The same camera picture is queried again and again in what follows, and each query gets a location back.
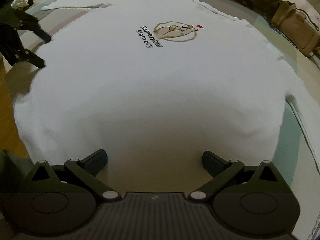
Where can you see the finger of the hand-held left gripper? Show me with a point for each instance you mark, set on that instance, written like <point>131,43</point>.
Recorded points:
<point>30,58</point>
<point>37,30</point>

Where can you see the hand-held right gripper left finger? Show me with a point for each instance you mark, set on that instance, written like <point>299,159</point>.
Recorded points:
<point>96,160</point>

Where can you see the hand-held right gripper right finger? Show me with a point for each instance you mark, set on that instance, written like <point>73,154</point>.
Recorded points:
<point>212,163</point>

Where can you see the white printed t-shirt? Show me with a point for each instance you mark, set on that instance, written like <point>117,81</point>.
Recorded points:
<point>160,80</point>

